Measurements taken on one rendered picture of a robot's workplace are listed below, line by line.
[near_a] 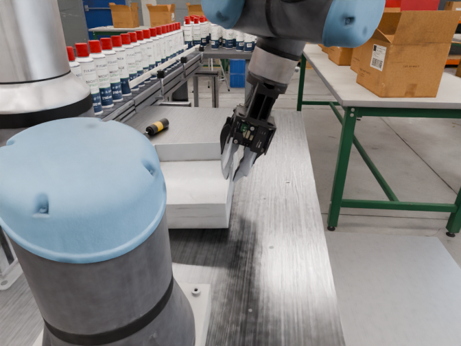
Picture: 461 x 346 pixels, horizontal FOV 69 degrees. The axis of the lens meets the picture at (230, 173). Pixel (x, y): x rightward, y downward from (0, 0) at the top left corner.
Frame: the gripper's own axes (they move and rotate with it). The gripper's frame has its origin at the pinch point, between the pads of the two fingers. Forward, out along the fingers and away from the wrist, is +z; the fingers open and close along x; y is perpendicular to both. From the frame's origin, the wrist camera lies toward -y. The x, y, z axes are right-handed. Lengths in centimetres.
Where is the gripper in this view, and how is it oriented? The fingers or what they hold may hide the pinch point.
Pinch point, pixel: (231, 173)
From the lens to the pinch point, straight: 67.1
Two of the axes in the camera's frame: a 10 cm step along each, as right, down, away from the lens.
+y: -0.3, 4.6, -8.9
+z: -3.1, 8.4, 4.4
